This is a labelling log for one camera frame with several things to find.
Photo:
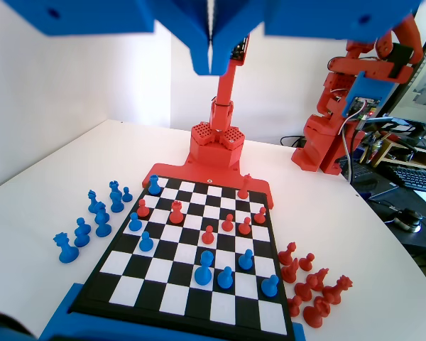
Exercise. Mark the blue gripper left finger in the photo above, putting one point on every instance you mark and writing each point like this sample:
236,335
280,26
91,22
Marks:
184,21

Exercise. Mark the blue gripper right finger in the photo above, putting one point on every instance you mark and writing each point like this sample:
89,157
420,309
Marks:
234,21

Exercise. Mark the red robot arm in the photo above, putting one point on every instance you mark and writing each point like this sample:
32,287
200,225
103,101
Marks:
227,92

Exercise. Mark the red pawn chess piece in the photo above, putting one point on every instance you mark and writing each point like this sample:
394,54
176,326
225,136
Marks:
244,227
142,209
260,216
227,223
307,263
294,308
302,292
208,236

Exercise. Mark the red rook chess piece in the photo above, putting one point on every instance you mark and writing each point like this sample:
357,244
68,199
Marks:
316,314
176,215

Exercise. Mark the red bishop chess piece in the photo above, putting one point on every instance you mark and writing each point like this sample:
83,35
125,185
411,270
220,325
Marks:
287,256
289,273

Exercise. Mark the blue queen chess piece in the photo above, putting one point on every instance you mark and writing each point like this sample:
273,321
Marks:
66,253

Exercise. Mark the dark laptop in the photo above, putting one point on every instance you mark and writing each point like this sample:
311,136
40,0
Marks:
362,172

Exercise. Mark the wooden desk shelf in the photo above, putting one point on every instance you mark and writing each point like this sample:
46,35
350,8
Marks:
404,156

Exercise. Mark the black white chessboard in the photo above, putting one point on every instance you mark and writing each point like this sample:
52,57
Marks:
184,263

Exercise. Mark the black keyboard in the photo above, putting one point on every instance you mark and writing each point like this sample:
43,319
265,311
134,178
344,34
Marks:
417,179

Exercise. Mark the black computer mouse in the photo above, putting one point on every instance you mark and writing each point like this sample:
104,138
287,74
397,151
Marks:
408,218

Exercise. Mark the black camera board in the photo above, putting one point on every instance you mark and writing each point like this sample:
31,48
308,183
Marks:
242,48

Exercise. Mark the red arm base plate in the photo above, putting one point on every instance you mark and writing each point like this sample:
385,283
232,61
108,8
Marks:
170,170

